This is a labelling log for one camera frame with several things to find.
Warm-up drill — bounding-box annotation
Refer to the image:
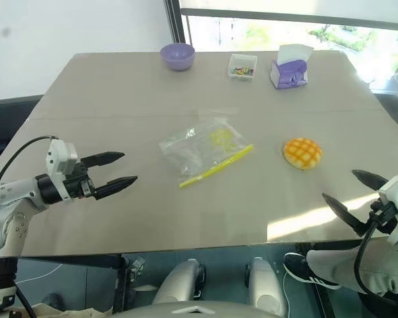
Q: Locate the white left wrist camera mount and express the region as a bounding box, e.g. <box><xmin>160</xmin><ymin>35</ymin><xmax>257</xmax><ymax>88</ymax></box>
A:
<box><xmin>45</xmin><ymin>138</ymin><xmax>78</xmax><ymax>182</ymax></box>

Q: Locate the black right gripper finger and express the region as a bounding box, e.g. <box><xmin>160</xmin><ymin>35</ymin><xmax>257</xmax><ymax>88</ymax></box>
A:
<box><xmin>351</xmin><ymin>169</ymin><xmax>390</xmax><ymax>191</ymax></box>
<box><xmin>321</xmin><ymin>193</ymin><xmax>369</xmax><ymax>237</ymax></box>

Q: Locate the thin white floor cable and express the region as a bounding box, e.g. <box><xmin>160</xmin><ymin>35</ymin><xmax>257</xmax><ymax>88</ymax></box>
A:
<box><xmin>15</xmin><ymin>260</ymin><xmax>64</xmax><ymax>286</ymax></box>

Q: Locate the dark window frame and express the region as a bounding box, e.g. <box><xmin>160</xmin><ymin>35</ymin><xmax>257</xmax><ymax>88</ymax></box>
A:
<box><xmin>165</xmin><ymin>0</ymin><xmax>398</xmax><ymax>34</ymax></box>

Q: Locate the yellow pineapple bun toy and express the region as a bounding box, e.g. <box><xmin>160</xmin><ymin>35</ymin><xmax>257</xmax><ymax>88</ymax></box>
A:
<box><xmin>283</xmin><ymin>137</ymin><xmax>324</xmax><ymax>170</ymax></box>

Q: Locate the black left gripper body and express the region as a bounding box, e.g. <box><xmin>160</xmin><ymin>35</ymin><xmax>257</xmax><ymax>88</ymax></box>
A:
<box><xmin>63</xmin><ymin>158</ymin><xmax>99</xmax><ymax>201</ymax></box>

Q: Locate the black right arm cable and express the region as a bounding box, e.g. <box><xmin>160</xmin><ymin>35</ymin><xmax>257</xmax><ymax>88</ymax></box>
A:
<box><xmin>354</xmin><ymin>203</ymin><xmax>398</xmax><ymax>304</ymax></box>

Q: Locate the dark grey couch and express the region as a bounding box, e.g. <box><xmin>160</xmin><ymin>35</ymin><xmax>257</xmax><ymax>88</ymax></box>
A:
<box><xmin>0</xmin><ymin>95</ymin><xmax>44</xmax><ymax>174</ymax></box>

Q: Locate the black table frame leg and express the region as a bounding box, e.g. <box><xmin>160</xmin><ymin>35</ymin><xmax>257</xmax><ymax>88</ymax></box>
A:
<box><xmin>111</xmin><ymin>254</ymin><xmax>134</xmax><ymax>315</ymax></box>

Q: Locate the silver robot torso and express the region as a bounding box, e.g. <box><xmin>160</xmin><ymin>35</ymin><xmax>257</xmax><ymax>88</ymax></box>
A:
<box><xmin>111</xmin><ymin>299</ymin><xmax>286</xmax><ymax>318</ymax></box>

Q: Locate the beige paper table cover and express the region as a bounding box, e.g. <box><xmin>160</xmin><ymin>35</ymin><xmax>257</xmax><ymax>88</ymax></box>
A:
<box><xmin>0</xmin><ymin>51</ymin><xmax>398</xmax><ymax>258</ymax></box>

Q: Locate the silver robot leg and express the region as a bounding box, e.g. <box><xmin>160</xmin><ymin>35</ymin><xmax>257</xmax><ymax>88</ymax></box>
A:
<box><xmin>151</xmin><ymin>258</ymin><xmax>207</xmax><ymax>306</ymax></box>
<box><xmin>244</xmin><ymin>256</ymin><xmax>288</xmax><ymax>311</ymax></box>

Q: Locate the black and white sneaker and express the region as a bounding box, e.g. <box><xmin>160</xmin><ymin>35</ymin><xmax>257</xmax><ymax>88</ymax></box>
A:
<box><xmin>283</xmin><ymin>252</ymin><xmax>343</xmax><ymax>291</ymax></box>

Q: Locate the clear yellow-zipper plastic bag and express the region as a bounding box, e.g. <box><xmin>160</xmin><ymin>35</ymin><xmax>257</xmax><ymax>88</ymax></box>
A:
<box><xmin>158</xmin><ymin>117</ymin><xmax>255</xmax><ymax>190</ymax></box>

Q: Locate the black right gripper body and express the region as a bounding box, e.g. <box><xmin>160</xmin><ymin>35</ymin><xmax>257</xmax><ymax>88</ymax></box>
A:
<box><xmin>361</xmin><ymin>197</ymin><xmax>398</xmax><ymax>237</ymax></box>

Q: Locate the purple tissue pack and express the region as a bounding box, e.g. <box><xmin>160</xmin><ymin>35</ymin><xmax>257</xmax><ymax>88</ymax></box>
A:
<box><xmin>269</xmin><ymin>44</ymin><xmax>314</xmax><ymax>91</ymax></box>

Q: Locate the purple plastic bowl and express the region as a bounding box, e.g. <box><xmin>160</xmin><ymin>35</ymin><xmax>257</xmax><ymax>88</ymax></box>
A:
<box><xmin>159</xmin><ymin>42</ymin><xmax>196</xmax><ymax>72</ymax></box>

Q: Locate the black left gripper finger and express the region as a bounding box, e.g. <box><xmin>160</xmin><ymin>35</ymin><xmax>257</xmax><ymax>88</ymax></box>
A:
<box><xmin>81</xmin><ymin>151</ymin><xmax>125</xmax><ymax>168</ymax></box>
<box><xmin>94</xmin><ymin>176</ymin><xmax>139</xmax><ymax>201</ymax></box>

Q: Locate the silver left robot leg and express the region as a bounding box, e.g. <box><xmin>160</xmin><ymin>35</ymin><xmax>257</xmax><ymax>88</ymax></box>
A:
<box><xmin>151</xmin><ymin>258</ymin><xmax>207</xmax><ymax>306</ymax></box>

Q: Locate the clear box of colourful bits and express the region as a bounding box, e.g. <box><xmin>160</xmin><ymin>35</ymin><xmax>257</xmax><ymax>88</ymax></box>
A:
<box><xmin>228</xmin><ymin>53</ymin><xmax>259</xmax><ymax>83</ymax></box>

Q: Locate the silver right robot leg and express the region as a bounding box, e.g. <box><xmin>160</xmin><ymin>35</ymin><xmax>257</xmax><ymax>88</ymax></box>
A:
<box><xmin>244</xmin><ymin>256</ymin><xmax>288</xmax><ymax>311</ymax></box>

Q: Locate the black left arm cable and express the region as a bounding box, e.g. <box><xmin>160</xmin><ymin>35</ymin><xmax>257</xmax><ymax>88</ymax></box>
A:
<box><xmin>0</xmin><ymin>134</ymin><xmax>59</xmax><ymax>186</ymax></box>

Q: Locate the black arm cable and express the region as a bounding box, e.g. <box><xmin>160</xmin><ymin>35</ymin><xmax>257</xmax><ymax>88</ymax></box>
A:
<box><xmin>354</xmin><ymin>203</ymin><xmax>398</xmax><ymax>304</ymax></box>
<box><xmin>0</xmin><ymin>134</ymin><xmax>59</xmax><ymax>186</ymax></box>

